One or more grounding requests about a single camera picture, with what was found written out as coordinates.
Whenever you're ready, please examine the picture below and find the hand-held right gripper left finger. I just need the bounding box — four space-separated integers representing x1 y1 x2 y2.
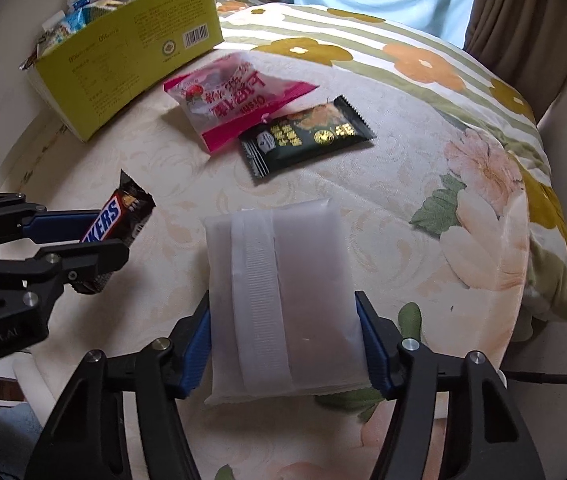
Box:
38 304 212 480

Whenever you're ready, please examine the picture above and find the brown chocolate bar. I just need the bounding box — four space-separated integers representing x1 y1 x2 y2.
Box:
70 169 156 295

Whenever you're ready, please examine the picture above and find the green cardboard box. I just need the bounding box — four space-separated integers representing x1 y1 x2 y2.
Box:
26 0 225 143

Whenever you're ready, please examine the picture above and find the pale yellow snack packet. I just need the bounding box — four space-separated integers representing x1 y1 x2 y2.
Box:
37 17 71 57

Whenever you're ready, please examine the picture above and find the white snack packet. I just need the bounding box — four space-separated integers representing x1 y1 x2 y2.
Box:
203 197 371 407

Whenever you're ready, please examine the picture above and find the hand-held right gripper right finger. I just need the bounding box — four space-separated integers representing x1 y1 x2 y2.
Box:
355 290 547 480

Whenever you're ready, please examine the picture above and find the striped floral blanket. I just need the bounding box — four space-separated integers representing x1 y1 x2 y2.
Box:
213 0 567 323

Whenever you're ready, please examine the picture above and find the pink strawberry snack packet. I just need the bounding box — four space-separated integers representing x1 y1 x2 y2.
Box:
163 51 320 153

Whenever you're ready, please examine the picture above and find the dark green snack packet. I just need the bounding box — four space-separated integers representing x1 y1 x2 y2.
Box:
238 95 377 184

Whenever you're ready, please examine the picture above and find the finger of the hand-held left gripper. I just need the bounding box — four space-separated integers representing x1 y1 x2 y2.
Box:
0 192 97 256
0 239 130 289

